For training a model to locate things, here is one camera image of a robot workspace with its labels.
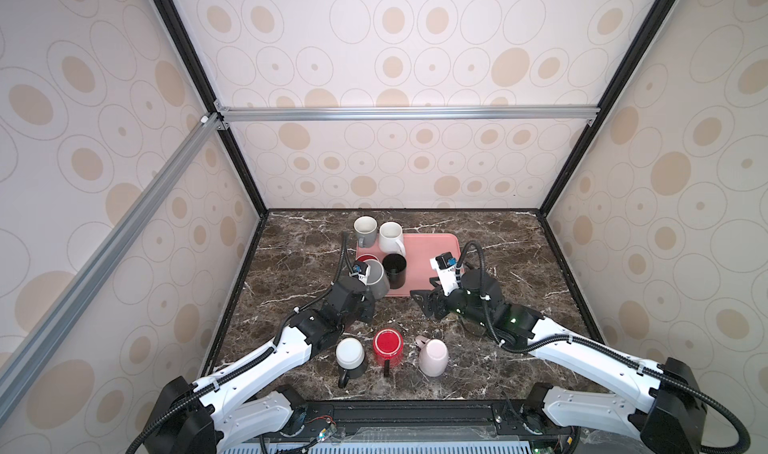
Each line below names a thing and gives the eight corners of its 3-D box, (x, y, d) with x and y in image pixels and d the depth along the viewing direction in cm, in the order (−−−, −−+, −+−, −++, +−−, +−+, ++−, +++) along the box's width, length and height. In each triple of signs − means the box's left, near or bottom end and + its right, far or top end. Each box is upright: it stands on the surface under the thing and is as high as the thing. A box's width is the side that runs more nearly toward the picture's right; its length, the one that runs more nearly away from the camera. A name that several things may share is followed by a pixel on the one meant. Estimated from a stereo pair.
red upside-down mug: (373, 377, 82) (371, 367, 75) (374, 340, 89) (373, 328, 82) (403, 377, 82) (405, 367, 75) (403, 340, 89) (404, 328, 82)
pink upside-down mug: (417, 376, 82) (420, 365, 75) (415, 343, 88) (417, 330, 81) (444, 376, 82) (449, 365, 75) (440, 344, 88) (445, 330, 81)
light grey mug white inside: (362, 255, 107) (360, 238, 100) (353, 236, 113) (351, 219, 106) (382, 248, 109) (382, 231, 102) (373, 229, 115) (372, 212, 108)
